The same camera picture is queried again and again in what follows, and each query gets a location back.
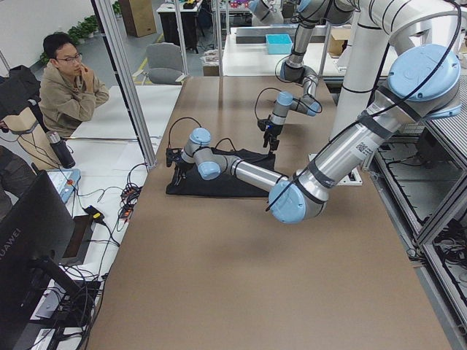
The red black power strip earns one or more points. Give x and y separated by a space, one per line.
128 199

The black thermos bottle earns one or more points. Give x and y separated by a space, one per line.
60 149

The blue plastic bin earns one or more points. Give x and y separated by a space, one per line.
278 44

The aluminium profile post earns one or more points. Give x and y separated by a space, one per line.
110 33

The black graphic t-shirt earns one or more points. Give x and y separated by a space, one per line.
224 186

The grey office chair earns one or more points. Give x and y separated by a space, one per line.
165 65

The seated man beige hoodie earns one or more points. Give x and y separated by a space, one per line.
69 90

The black power adapter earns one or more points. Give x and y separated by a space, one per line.
97 215

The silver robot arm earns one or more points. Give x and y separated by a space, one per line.
293 69
422 84

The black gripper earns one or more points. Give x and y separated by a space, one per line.
273 132
179 167

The black huawei monitor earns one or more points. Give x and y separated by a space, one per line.
34 236

